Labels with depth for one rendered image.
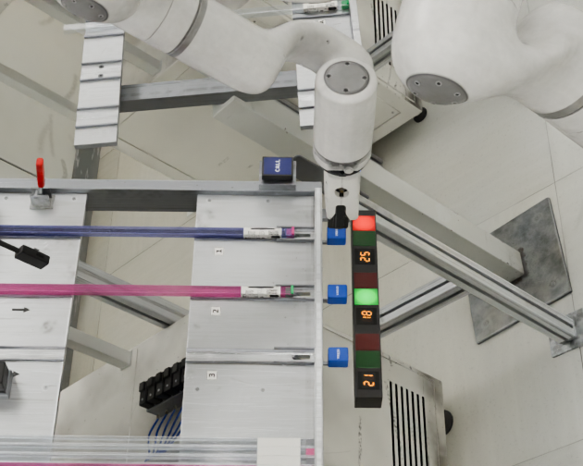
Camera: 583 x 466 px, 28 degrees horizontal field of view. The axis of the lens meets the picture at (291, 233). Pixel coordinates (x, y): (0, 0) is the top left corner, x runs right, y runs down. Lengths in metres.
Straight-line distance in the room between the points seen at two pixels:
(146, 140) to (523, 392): 1.19
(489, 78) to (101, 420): 1.41
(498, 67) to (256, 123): 0.96
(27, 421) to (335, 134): 0.60
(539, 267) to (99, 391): 0.95
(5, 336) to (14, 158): 2.48
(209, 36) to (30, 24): 3.19
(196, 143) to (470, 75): 1.90
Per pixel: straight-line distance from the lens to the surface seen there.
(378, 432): 2.26
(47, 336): 1.78
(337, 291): 1.77
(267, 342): 1.74
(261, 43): 1.51
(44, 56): 4.59
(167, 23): 1.46
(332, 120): 1.57
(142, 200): 1.92
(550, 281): 2.46
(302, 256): 1.82
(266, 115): 2.08
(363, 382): 1.72
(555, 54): 1.24
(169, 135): 2.99
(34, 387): 1.74
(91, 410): 2.43
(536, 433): 2.36
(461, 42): 1.16
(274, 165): 1.87
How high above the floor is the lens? 1.76
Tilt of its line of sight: 33 degrees down
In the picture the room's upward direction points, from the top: 62 degrees counter-clockwise
